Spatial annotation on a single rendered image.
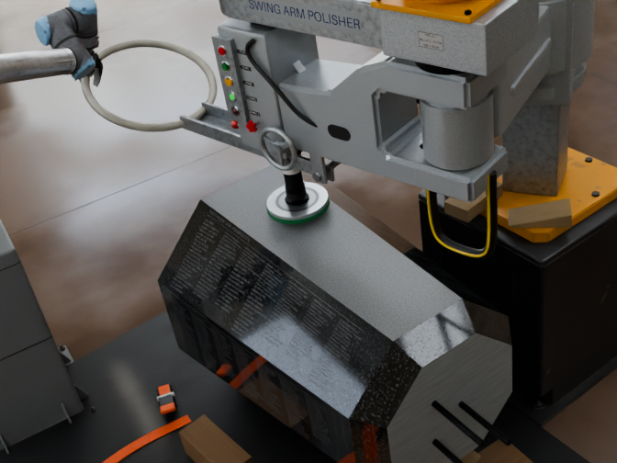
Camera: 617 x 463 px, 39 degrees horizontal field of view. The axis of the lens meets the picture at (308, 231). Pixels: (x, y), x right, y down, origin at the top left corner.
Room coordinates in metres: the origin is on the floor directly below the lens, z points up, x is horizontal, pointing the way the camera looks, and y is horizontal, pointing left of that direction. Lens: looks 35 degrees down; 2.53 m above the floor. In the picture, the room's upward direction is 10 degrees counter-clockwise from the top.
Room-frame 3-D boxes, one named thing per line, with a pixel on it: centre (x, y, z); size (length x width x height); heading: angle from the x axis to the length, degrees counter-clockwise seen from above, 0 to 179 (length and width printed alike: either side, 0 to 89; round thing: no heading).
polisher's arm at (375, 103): (2.19, -0.24, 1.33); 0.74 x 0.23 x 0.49; 44
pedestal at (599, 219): (2.53, -0.83, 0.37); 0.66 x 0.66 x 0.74; 31
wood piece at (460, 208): (2.44, -0.58, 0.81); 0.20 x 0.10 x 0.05; 129
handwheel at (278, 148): (2.31, 0.02, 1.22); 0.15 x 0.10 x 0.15; 44
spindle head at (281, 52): (2.42, -0.04, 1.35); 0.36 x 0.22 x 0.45; 44
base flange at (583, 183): (2.53, -0.83, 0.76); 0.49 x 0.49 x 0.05; 31
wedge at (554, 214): (2.29, -0.77, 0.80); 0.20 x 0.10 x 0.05; 75
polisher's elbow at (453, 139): (2.00, -0.44, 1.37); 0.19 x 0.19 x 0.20
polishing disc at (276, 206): (2.48, 0.02, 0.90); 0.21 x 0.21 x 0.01
